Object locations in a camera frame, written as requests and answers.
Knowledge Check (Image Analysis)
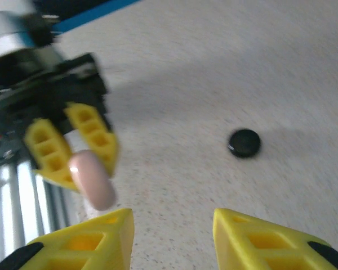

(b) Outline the pink round earbud charging case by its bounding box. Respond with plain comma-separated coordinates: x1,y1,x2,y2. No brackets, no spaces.
68,149,117,212

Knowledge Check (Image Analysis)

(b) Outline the black round earbud charging case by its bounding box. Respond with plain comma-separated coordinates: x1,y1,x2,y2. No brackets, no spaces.
227,128,263,159

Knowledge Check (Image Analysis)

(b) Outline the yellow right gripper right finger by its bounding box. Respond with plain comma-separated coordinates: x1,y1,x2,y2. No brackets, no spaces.
212,208,338,270

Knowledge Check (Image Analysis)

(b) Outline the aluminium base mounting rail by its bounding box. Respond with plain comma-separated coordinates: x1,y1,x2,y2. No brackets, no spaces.
0,157,84,270

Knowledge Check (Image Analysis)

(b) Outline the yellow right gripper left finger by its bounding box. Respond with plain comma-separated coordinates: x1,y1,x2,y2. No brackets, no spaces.
0,208,135,270

